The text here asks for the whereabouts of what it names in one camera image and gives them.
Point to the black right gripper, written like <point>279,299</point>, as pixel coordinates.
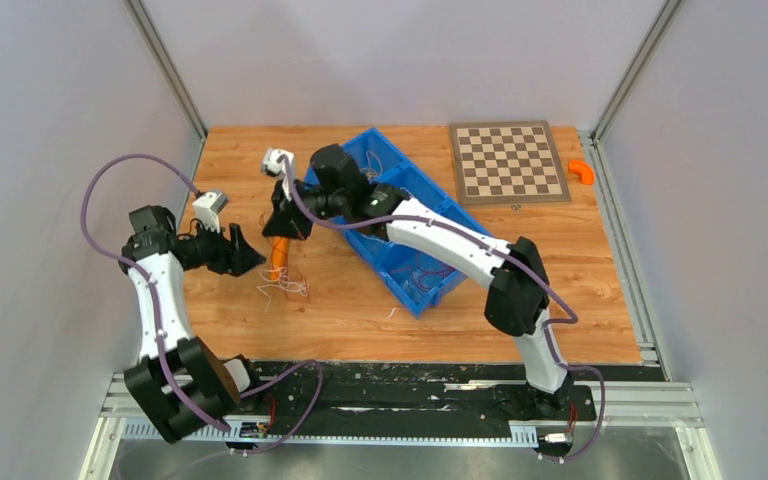
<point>288,220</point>

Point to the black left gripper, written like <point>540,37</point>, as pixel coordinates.
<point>234,257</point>

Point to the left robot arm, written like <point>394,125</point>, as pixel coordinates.
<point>178,382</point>

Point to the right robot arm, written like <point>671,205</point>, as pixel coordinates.
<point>344,199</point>

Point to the orange cylindrical toy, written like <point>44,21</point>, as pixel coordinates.
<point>278,270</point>

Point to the blue plastic compartment bin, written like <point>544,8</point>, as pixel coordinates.
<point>417,280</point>

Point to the wooden chessboard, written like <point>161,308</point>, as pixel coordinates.
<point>508,162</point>

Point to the orange curved piece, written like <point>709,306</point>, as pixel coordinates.
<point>583,171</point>

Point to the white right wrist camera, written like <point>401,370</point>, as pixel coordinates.
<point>280,164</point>

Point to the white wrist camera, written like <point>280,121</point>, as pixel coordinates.
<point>280,164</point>
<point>207,208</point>

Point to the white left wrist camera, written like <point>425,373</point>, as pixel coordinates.
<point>207,208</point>

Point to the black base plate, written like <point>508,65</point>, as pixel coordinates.
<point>412,400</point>

